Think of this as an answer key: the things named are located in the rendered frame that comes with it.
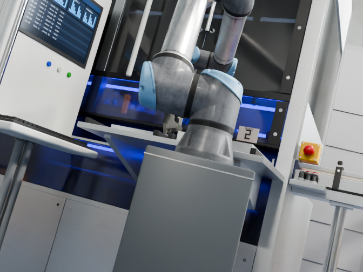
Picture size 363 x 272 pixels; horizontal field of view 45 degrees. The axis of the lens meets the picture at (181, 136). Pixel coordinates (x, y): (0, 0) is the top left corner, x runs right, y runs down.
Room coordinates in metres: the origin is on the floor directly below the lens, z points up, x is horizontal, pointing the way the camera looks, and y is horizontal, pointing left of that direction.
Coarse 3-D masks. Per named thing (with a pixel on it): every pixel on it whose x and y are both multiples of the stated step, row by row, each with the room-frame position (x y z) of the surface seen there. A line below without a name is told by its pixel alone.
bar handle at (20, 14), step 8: (24, 0) 1.55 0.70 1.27; (24, 8) 1.56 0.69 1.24; (16, 16) 1.55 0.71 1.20; (16, 24) 1.55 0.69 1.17; (16, 32) 1.56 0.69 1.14; (8, 40) 1.55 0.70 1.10; (8, 48) 1.55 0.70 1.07; (8, 56) 1.56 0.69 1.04; (0, 64) 1.55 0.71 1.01; (0, 72) 1.55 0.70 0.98; (0, 80) 1.56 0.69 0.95
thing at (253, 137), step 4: (240, 128) 1.74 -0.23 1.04; (244, 128) 1.73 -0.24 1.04; (248, 128) 1.73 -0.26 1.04; (252, 128) 1.72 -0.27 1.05; (256, 128) 1.71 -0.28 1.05; (240, 132) 1.74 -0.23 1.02; (244, 132) 1.73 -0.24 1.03; (248, 132) 1.72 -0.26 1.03; (252, 132) 1.72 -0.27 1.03; (256, 132) 1.71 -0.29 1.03; (240, 136) 1.74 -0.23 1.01; (244, 136) 1.73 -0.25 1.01; (248, 136) 1.72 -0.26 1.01; (252, 136) 1.72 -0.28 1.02; (256, 136) 1.71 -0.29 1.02; (240, 140) 1.73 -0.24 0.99; (244, 140) 1.73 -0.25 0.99; (248, 140) 1.72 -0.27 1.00; (252, 140) 1.71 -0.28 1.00; (256, 140) 1.71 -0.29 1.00
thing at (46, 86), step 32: (0, 0) 1.61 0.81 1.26; (32, 0) 1.64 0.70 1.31; (64, 0) 1.76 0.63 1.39; (96, 0) 1.91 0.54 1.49; (0, 32) 1.58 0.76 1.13; (32, 32) 1.68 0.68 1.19; (64, 32) 1.80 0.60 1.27; (96, 32) 1.96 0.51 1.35; (32, 64) 1.72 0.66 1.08; (64, 64) 1.85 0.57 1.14; (0, 96) 1.64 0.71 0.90; (32, 96) 1.76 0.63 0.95; (64, 96) 1.90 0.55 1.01; (64, 128) 1.94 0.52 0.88
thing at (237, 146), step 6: (180, 132) 1.44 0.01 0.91; (180, 138) 1.43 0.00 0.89; (234, 144) 1.35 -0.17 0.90; (240, 144) 1.35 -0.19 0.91; (246, 144) 1.34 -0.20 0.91; (252, 144) 1.33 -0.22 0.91; (234, 150) 1.35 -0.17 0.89; (240, 150) 1.34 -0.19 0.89; (246, 150) 1.34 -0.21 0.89; (258, 150) 1.41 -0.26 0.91; (264, 156) 1.50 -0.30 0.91; (270, 162) 1.60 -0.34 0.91
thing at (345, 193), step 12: (312, 168) 1.74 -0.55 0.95; (324, 168) 1.72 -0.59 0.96; (336, 168) 1.67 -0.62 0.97; (324, 180) 1.69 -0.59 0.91; (336, 180) 1.67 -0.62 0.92; (348, 180) 1.66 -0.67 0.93; (360, 180) 1.72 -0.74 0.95; (300, 192) 1.73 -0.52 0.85; (312, 192) 1.71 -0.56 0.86; (336, 192) 1.67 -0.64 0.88; (348, 192) 1.65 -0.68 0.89; (360, 192) 1.64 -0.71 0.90; (348, 204) 1.66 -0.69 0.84; (360, 204) 1.63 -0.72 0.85
